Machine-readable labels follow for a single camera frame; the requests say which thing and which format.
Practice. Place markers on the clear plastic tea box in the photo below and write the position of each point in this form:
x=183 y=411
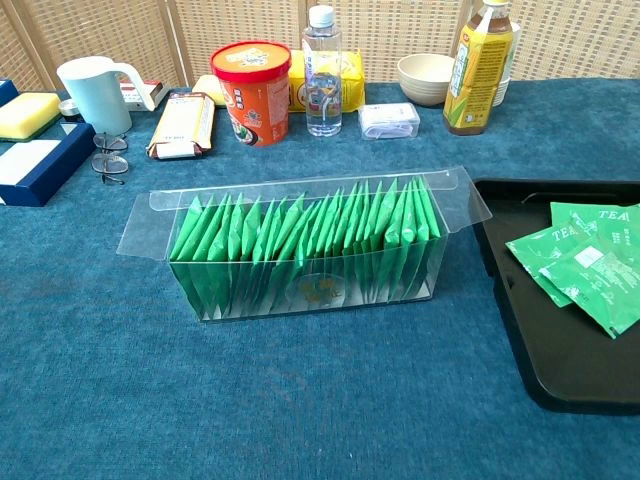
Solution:
x=150 y=225

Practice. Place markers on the white red card box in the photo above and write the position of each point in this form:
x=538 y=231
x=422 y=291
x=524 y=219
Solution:
x=157 y=90

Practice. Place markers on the yellow label tea bottle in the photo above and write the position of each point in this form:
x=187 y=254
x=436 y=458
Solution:
x=475 y=75

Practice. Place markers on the black plastic tray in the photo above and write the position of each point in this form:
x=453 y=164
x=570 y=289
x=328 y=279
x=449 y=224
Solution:
x=550 y=360

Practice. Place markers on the navy blue gift box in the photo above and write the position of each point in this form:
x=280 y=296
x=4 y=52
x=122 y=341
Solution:
x=35 y=170

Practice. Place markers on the small clear plastic case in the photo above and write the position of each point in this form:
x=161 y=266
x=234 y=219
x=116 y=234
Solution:
x=390 y=122

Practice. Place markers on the red instant noodle cup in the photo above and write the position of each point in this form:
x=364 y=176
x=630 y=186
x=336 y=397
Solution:
x=255 y=100

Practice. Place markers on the yellow snack pack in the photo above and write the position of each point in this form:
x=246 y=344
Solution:
x=352 y=80

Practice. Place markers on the clear water bottle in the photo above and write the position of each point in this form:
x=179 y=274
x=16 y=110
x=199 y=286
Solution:
x=322 y=75

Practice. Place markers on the teal blue tablecloth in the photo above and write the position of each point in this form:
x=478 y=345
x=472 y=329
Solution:
x=250 y=400

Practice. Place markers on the cream brown biscuit pack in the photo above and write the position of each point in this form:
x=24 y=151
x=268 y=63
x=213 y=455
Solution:
x=182 y=125

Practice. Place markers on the beige bowl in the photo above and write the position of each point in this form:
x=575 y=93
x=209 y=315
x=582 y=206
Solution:
x=425 y=80

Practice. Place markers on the pale blue white pitcher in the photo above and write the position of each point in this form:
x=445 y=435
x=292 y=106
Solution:
x=97 y=95

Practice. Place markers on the small silver lidded jar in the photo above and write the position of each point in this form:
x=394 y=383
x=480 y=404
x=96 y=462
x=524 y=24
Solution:
x=68 y=107

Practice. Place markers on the wicker folding screen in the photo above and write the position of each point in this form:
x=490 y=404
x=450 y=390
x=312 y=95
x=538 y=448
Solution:
x=100 y=30

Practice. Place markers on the yellow sponge green base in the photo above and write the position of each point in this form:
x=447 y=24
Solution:
x=27 y=112

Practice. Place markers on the thin frame eyeglasses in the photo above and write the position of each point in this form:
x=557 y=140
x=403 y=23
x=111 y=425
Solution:
x=110 y=162

